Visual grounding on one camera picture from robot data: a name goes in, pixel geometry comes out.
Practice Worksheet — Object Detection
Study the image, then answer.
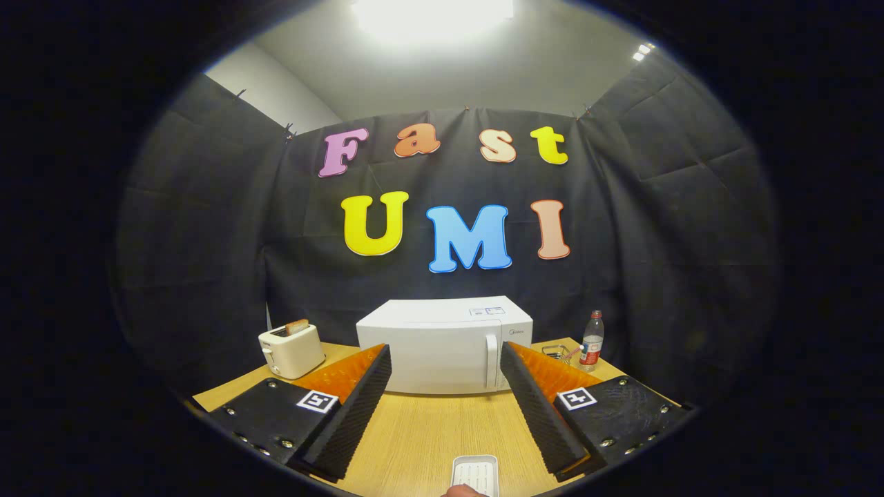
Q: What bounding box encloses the cream pop-up toaster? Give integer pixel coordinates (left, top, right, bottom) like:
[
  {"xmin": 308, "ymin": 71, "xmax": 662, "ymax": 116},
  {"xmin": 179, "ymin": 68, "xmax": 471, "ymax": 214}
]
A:
[{"xmin": 258, "ymin": 323, "xmax": 327, "ymax": 380}]

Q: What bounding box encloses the white toaster oven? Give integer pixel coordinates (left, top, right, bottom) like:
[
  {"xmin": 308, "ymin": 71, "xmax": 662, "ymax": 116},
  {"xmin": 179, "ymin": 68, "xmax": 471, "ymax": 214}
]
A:
[{"xmin": 356, "ymin": 296, "xmax": 534, "ymax": 396}]

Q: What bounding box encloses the small white ribbed tray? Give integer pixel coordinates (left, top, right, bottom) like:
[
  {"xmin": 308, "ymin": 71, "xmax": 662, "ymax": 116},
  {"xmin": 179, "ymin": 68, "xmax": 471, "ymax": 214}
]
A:
[{"xmin": 450, "ymin": 454, "xmax": 500, "ymax": 497}]

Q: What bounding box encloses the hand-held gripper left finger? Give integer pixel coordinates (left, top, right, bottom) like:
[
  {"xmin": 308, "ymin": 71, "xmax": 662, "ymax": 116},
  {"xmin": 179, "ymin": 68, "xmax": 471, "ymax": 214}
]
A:
[{"xmin": 207, "ymin": 343, "xmax": 393, "ymax": 483}]

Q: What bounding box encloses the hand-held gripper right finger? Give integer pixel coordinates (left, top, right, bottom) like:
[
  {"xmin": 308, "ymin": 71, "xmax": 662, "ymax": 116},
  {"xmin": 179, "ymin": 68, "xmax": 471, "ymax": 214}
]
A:
[{"xmin": 499, "ymin": 341, "xmax": 691, "ymax": 483}]

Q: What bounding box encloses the ceiling light panel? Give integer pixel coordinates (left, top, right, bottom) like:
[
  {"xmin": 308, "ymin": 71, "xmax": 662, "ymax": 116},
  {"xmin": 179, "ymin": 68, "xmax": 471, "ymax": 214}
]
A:
[{"xmin": 352, "ymin": 0, "xmax": 515, "ymax": 42}]

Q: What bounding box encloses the metal wire basket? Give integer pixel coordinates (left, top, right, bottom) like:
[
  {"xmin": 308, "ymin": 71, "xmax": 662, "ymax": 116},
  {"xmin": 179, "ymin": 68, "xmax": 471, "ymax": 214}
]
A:
[{"xmin": 541, "ymin": 342, "xmax": 582, "ymax": 365}]

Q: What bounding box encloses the clear bottle with red label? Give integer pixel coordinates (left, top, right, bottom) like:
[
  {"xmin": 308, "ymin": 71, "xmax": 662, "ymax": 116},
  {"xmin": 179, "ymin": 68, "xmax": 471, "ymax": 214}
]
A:
[{"xmin": 579, "ymin": 310, "xmax": 605, "ymax": 373}]

